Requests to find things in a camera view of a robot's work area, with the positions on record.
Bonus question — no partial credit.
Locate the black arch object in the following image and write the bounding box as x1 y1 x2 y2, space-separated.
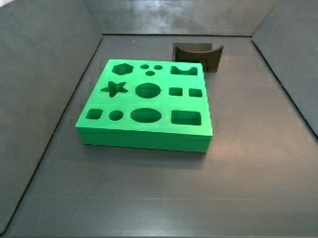
172 43 223 73

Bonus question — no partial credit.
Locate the green shape sorter block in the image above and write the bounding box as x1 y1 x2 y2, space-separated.
76 59 212 152

